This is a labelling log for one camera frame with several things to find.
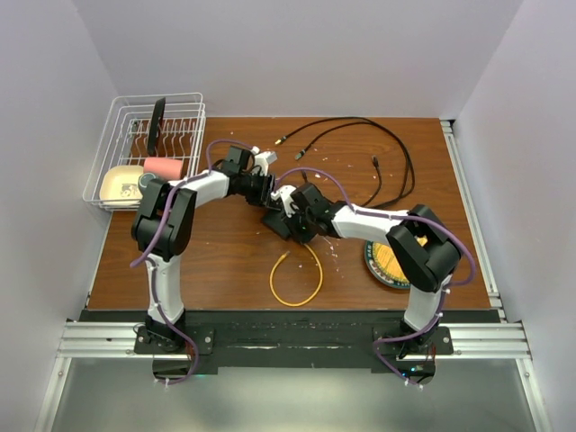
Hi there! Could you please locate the dark teal cup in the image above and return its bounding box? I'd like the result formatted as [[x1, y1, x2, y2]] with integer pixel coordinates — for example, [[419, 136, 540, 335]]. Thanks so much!
[[138, 173, 157, 194]]

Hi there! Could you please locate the black cable with gold plug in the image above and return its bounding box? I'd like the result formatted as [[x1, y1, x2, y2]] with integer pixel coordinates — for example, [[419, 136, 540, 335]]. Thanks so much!
[[272, 117, 413, 209]]

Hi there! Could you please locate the black tablet in rack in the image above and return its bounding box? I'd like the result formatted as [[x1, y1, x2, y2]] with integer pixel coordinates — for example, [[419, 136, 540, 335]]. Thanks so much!
[[147, 97, 166, 157]]

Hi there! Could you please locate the round gold wafer plate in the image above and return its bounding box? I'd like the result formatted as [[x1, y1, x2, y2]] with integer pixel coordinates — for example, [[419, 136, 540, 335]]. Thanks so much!
[[364, 241, 410, 290]]

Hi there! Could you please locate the pink cup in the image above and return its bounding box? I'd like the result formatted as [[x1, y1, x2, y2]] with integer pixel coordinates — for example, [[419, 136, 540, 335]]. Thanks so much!
[[143, 157, 185, 180]]

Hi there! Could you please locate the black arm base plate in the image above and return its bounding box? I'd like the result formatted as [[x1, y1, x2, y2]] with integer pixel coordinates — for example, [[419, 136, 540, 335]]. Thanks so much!
[[133, 310, 454, 383]]

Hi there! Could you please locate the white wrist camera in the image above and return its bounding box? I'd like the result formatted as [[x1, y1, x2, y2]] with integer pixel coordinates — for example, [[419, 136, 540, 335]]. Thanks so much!
[[271, 185, 299, 218], [249, 147, 277, 176]]

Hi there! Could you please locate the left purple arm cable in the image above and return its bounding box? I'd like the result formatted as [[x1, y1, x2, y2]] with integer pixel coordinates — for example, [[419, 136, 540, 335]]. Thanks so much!
[[129, 139, 260, 384]]

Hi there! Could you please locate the white wire dish rack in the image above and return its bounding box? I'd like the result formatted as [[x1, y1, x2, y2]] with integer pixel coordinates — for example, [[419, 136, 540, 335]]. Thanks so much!
[[83, 93, 206, 211]]

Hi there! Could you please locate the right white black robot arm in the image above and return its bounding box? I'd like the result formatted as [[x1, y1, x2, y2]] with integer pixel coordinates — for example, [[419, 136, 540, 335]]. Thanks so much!
[[274, 183, 467, 354]]

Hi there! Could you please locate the black cable with usb plug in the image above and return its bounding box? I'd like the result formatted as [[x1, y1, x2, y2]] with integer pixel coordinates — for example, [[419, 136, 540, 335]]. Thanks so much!
[[294, 121, 406, 211]]

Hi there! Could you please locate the yellow ethernet patch cable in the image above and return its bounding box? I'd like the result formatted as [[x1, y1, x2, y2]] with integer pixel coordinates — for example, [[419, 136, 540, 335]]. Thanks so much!
[[268, 242, 325, 308]]

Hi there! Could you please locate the cream square plate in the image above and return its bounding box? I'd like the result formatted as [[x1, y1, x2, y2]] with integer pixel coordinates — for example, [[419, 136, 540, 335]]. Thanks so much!
[[99, 165, 143, 207]]

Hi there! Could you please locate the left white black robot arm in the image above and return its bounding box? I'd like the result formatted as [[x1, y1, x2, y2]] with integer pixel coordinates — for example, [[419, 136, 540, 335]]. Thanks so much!
[[130, 146, 277, 353]]

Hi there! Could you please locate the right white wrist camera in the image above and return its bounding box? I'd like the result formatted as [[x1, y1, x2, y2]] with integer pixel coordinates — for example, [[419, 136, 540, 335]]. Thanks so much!
[[271, 185, 299, 218]]

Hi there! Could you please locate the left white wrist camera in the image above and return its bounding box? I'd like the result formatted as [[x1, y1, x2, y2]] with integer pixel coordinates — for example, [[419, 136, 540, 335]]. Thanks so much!
[[249, 147, 277, 176]]

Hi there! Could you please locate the black network switch box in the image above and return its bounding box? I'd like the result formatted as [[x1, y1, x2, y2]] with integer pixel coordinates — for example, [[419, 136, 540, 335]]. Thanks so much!
[[261, 209, 297, 241]]

